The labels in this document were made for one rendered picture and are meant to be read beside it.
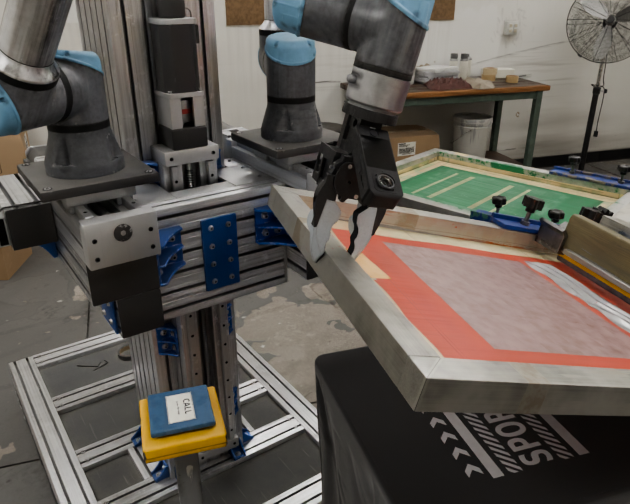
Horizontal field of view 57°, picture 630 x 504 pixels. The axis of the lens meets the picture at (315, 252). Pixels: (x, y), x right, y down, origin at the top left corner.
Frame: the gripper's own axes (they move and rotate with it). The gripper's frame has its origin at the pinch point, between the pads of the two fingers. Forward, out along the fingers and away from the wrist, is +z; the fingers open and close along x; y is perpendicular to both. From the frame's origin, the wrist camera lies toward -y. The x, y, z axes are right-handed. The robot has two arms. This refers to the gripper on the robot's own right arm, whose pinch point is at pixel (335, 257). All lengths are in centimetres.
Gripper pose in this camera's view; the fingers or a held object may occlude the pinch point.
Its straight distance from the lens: 79.3
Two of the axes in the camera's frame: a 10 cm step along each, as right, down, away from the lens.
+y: -3.0, -4.0, 8.6
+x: -9.2, -1.2, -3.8
